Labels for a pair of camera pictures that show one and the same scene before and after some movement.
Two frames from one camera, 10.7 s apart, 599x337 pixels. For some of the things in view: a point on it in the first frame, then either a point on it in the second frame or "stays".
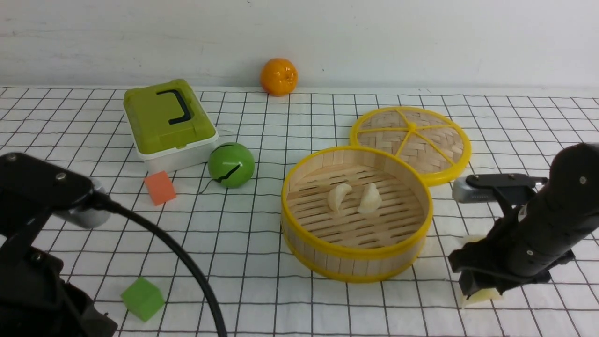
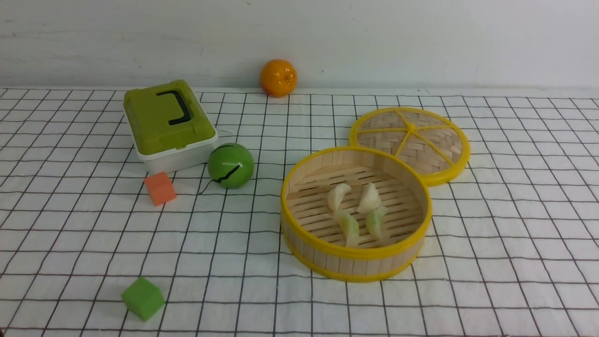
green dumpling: x=480 y=295 to x=349 y=226
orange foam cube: x=160 y=187 stays
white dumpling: x=371 y=200 stays
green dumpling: x=473 y=238 to x=374 y=225
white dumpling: x=336 y=196 stays
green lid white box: x=172 y=129 stays
